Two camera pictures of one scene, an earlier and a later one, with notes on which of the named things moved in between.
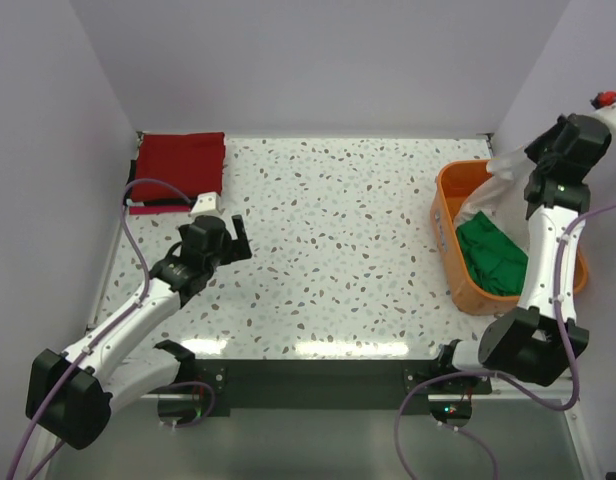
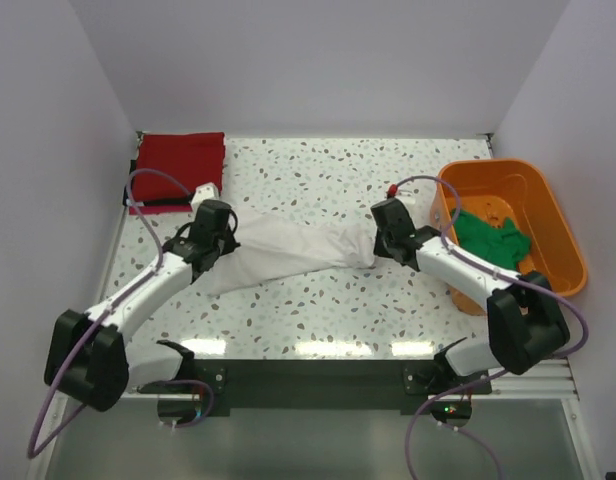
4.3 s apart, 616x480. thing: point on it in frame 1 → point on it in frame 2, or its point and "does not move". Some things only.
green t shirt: (494, 264) does not move
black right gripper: (533, 147) → (378, 248)
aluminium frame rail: (575, 417) does not move
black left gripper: (235, 249) does not move
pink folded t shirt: (158, 209) does not move
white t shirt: (501, 198) → (273, 245)
